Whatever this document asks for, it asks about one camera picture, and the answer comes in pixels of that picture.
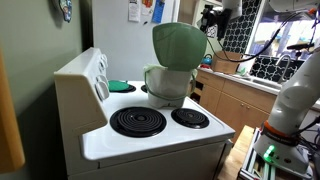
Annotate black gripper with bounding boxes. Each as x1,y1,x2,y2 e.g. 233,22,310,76
200,5,232,40

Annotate white bin with green lid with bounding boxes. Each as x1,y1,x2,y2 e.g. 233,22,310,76
147,22,207,108

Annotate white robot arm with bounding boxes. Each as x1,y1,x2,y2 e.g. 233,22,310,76
198,0,320,178

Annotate light green bin liner bag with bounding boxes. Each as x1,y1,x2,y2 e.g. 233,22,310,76
143,64,197,101

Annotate white electric stove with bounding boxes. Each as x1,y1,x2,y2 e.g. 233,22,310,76
54,48,234,180

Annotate blue kettle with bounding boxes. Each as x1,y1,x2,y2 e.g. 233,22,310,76
201,54,212,65

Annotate cardboard box on counter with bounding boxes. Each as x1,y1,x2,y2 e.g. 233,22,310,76
211,51,242,74

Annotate white refrigerator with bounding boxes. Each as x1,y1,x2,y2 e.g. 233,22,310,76
92,0,180,80

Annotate wooden kitchen cabinets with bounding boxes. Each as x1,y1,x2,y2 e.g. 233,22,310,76
191,70,276,142

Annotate kitchen sink faucet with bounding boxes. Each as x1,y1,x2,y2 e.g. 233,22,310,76
275,53,303,84

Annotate front right coil burner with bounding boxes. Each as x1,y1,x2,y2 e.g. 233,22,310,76
171,108,209,129

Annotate coil burner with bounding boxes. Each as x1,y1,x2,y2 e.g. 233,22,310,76
110,107,167,138
113,83,136,93
171,108,209,129

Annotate back left coil burner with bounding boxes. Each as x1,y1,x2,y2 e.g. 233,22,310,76
113,83,136,93

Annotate front left coil burner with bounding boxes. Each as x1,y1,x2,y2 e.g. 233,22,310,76
110,107,167,138

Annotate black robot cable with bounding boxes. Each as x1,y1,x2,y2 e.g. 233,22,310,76
206,11,304,64

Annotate colourful decorative wall plate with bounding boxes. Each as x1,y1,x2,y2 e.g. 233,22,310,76
52,0,72,22

